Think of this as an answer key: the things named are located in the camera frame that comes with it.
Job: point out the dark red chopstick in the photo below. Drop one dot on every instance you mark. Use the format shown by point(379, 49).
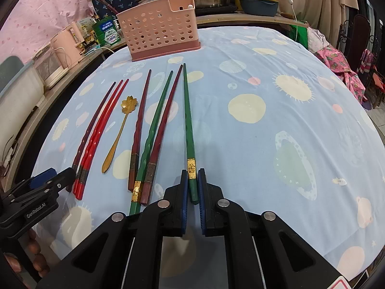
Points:
point(157, 153)
point(140, 126)

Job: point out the dark metal chair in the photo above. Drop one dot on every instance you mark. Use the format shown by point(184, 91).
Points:
point(361, 36)

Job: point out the green chopstick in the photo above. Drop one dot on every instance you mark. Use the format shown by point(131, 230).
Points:
point(189, 132)
point(152, 140)

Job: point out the gold flower spoon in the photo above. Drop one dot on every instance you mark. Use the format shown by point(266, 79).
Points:
point(127, 104)

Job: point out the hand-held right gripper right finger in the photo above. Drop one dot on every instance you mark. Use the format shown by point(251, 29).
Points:
point(202, 207)

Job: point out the green cloth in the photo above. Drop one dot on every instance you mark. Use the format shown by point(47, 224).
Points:
point(299, 33)

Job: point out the pink electric kettle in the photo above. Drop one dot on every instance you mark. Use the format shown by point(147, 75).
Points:
point(67, 43)

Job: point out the black induction cooker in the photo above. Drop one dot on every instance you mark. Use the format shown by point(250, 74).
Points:
point(216, 8)

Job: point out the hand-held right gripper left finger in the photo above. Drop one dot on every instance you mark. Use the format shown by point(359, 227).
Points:
point(184, 207)

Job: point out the eyeglasses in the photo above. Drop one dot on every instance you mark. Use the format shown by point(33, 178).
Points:
point(8, 159)

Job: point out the clear blender jug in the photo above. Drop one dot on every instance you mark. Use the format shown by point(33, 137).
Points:
point(49, 69)

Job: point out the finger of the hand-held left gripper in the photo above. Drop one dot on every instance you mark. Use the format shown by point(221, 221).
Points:
point(51, 186)
point(43, 178)

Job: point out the pink pineapple print cloth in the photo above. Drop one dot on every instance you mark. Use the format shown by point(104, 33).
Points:
point(343, 66)

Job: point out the green canister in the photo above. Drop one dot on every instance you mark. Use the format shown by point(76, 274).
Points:
point(106, 33)

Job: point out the dark maroon chopstick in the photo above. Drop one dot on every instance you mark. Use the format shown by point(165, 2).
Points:
point(80, 149)

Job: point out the blue bowl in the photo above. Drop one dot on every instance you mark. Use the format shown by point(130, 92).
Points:
point(258, 7)

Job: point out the pink dotted curtain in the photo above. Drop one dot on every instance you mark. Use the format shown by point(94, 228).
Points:
point(45, 9)

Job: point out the group of condiment bottles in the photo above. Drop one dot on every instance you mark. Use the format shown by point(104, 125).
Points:
point(87, 34)

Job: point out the person's left hand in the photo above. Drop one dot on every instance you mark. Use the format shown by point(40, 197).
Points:
point(36, 246)

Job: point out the pink perforated utensil basket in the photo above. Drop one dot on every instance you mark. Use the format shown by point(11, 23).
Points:
point(156, 27)

